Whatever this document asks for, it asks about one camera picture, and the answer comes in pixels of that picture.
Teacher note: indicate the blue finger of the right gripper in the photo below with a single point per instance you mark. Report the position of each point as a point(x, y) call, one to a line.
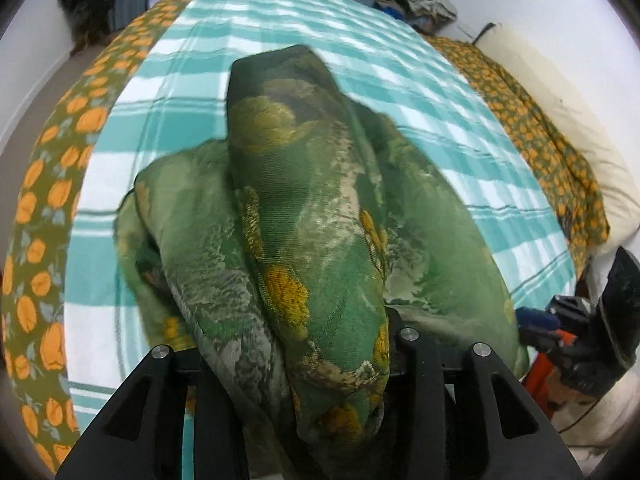
point(542, 342)
point(533, 319)

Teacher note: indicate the green landscape print garment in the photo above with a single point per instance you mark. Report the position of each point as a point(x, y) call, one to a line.
point(278, 250)

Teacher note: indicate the pile of clothes on bed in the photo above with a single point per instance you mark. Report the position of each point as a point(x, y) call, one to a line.
point(425, 16)

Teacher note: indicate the cream pillow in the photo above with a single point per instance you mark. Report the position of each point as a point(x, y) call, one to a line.
point(566, 109)

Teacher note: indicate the teal white plaid blanket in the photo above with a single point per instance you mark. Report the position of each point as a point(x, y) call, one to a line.
point(178, 100)

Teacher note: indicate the orange floral green bedsheet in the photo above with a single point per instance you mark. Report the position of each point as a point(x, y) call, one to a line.
point(33, 284)

